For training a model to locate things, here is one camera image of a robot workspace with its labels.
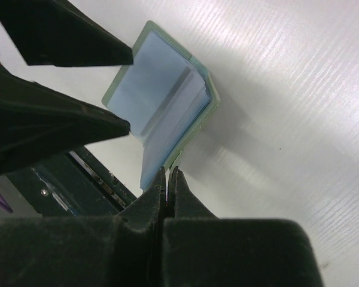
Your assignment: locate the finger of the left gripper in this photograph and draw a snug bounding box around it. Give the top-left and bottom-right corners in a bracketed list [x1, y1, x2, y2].
[0, 68, 130, 175]
[0, 1, 133, 68]

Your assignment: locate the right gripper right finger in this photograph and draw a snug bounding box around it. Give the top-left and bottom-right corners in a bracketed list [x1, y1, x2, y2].
[162, 168, 323, 286]

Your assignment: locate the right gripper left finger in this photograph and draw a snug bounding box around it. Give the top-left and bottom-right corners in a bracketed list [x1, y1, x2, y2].
[0, 169, 166, 286]

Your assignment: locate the green leather card holder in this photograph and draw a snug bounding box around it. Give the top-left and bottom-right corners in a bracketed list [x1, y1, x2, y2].
[102, 20, 220, 191]

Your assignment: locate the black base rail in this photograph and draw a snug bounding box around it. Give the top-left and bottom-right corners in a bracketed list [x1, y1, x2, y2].
[7, 147, 136, 216]

